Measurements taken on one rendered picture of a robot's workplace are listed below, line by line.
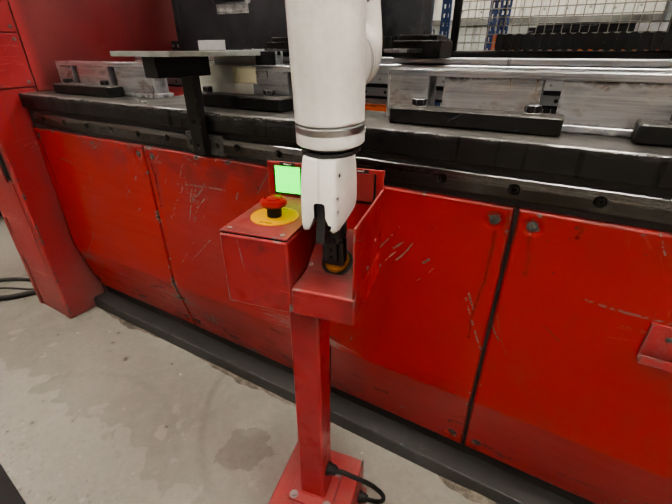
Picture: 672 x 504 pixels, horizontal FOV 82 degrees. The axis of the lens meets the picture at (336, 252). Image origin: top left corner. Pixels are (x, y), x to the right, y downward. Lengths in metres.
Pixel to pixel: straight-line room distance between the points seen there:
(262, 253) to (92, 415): 1.06
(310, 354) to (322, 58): 0.46
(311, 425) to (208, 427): 0.56
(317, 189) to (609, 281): 0.50
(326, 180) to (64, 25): 1.49
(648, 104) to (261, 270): 0.65
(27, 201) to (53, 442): 0.83
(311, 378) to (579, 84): 0.67
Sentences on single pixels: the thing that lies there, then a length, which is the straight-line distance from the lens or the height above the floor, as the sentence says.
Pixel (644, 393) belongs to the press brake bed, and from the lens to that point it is 0.88.
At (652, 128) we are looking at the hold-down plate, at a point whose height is 0.90.
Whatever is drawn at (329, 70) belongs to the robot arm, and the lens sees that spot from 0.44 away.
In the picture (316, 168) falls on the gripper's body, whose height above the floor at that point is 0.88.
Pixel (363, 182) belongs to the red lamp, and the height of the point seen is 0.82.
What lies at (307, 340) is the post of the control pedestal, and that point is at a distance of 0.67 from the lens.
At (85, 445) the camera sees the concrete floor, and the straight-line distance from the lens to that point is 1.42.
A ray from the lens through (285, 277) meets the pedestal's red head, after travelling 0.54.
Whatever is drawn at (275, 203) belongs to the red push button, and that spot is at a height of 0.81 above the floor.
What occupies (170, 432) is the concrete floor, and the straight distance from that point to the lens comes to 1.35.
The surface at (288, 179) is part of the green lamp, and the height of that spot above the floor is 0.81.
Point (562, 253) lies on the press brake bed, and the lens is 0.74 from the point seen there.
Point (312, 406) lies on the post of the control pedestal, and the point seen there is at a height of 0.41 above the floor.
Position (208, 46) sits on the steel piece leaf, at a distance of 1.05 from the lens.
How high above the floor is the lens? 1.00
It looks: 28 degrees down
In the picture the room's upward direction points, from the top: straight up
